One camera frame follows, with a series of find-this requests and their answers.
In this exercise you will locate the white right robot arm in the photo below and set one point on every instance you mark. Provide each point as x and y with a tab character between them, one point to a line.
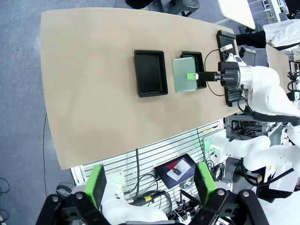
264	89

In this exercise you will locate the white slatted robot stand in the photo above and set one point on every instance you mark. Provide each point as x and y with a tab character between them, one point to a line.
150	152

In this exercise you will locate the large black ESD tray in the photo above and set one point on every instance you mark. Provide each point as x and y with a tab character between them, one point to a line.
150	72

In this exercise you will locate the green perforated circuit board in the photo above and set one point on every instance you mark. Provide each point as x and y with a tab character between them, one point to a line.
182	75

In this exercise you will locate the aluminium equipment frame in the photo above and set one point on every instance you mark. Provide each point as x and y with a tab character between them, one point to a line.
234	122

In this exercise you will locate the black slotted board rack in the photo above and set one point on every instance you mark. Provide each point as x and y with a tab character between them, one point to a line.
230	99

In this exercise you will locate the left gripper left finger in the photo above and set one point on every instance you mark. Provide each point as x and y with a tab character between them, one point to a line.
93	187

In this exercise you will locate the black tablet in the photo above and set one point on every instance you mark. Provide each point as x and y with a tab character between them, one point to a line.
175	171

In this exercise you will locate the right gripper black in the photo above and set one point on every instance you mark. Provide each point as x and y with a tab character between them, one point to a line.
229	75

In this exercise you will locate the grey plastic stool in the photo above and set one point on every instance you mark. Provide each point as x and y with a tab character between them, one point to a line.
187	5

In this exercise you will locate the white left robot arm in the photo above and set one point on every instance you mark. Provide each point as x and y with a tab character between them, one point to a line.
122	211

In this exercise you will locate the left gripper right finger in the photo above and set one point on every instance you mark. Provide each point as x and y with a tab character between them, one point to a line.
206	185

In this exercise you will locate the brown background table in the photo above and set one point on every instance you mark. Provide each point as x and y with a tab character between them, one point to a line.
277	63

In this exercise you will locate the person in white coat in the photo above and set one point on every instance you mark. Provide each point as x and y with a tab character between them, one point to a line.
281	35

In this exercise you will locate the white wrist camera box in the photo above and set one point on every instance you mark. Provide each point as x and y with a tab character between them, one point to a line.
226	48

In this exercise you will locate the white table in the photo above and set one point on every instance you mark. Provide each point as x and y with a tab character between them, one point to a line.
236	11

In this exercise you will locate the small black ESD tray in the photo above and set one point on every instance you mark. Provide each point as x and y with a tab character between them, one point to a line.
201	63

